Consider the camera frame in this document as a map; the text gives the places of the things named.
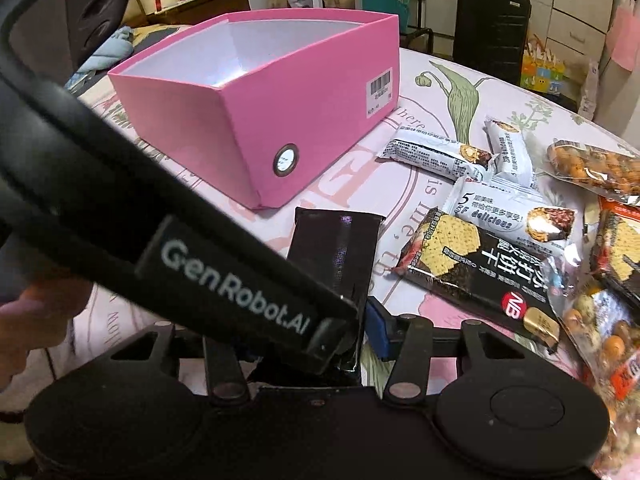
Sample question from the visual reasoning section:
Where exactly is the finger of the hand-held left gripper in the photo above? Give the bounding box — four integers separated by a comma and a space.
304, 304, 362, 376

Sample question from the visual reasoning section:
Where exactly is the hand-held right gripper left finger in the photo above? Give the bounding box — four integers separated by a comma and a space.
102, 322, 251, 408

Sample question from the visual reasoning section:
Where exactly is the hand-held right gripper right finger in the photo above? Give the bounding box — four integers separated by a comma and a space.
364, 297, 507, 407

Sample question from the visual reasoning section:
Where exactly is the black foil snack packet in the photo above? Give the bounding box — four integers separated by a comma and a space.
287, 206, 385, 373

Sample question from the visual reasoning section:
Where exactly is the pink cardboard box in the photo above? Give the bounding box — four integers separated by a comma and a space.
107, 10, 401, 211

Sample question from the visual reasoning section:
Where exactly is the clear bag of mixed nuts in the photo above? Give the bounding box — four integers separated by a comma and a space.
547, 280, 640, 466

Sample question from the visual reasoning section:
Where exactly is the person's left hand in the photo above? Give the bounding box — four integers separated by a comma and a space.
0, 280, 97, 378

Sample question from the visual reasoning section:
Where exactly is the blue plush toy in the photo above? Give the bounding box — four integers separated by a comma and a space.
74, 26, 135, 79

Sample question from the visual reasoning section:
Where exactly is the white snack bar packet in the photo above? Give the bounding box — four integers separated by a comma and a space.
484, 116, 540, 192
440, 176, 579, 257
381, 124, 497, 182

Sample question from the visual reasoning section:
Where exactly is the wooden cabinet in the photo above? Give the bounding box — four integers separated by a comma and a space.
147, 0, 252, 27

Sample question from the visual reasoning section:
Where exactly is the floral printed sheet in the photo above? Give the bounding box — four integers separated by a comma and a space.
65, 47, 640, 480

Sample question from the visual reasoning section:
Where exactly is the clear bag of orange peanuts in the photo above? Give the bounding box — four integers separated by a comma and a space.
541, 139, 640, 196

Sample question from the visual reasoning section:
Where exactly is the yellow gift bag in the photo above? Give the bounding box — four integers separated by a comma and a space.
520, 35, 567, 94

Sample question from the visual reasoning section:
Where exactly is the black suitcase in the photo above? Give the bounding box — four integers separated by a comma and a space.
451, 0, 532, 87

